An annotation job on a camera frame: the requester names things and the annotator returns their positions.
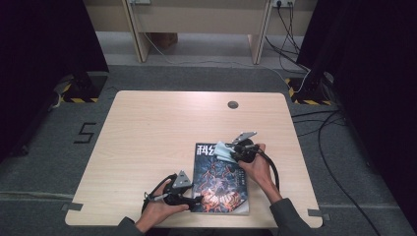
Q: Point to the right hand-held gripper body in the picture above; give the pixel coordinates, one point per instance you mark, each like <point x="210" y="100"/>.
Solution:
<point x="246" y="147"/>

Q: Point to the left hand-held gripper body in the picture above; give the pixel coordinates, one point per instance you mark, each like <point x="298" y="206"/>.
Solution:
<point x="178" y="188"/>

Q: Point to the light blue cloth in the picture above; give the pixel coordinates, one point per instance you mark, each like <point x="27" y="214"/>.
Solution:
<point x="224" y="152"/>

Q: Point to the dark blue illustrated magazine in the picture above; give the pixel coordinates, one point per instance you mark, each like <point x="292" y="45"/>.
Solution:
<point x="219" y="183"/>

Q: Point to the person's right hand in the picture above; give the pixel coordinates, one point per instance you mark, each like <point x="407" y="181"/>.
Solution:
<point x="259" y="173"/>

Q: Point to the person's left hand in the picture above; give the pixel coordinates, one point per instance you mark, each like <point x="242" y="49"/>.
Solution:
<point x="157" y="213"/>

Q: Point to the black stand base hazard stripes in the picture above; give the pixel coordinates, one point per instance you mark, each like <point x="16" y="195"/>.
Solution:
<point x="83" y="88"/>
<point x="309" y="90"/>

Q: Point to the grey tape piece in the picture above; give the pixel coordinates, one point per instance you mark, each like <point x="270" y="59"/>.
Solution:
<point x="319" y="214"/>
<point x="72" y="206"/>

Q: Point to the brown cardboard box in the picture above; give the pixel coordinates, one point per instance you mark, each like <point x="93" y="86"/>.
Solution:
<point x="164" y="40"/>

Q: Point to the beige wooden desk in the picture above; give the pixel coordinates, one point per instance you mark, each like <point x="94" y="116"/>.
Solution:
<point x="196" y="19"/>

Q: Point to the black curtain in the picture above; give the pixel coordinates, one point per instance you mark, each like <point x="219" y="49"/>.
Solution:
<point x="377" y="82"/>
<point x="39" y="65"/>

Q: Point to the white wall socket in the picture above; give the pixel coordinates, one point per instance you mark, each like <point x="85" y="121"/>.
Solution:
<point x="283" y="3"/>

